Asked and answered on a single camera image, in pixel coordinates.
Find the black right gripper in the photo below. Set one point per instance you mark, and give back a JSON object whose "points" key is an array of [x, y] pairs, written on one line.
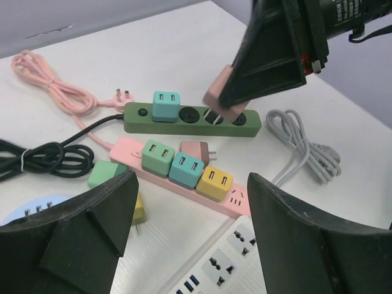
{"points": [[283, 40]]}

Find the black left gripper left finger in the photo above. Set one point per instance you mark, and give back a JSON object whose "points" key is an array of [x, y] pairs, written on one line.
{"points": [[72, 247]]}

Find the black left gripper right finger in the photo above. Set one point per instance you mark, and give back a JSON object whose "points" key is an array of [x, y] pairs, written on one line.
{"points": [[304, 249]]}

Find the pink USB charger plug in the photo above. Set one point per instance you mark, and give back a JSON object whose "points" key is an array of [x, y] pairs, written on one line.
{"points": [[197, 149]]}

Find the green USB charger plug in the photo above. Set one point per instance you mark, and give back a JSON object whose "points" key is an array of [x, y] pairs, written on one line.
{"points": [[157, 158]]}

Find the teal USB charger plug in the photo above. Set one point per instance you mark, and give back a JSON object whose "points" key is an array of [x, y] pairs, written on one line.
{"points": [[186, 170]]}

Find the yellow USB charger plug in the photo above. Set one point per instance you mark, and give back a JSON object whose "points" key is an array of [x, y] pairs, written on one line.
{"points": [[139, 216]]}

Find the round blue power strip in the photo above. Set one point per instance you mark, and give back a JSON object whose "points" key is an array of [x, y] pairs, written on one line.
{"points": [[34, 206]]}

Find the white power strip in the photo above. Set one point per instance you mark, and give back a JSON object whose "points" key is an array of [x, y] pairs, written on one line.
{"points": [[228, 266]]}

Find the pink power strip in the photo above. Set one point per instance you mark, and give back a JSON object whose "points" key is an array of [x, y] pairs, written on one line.
{"points": [[128, 151]]}

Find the green power strip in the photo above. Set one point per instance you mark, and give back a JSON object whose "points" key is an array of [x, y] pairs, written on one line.
{"points": [[192, 120]]}

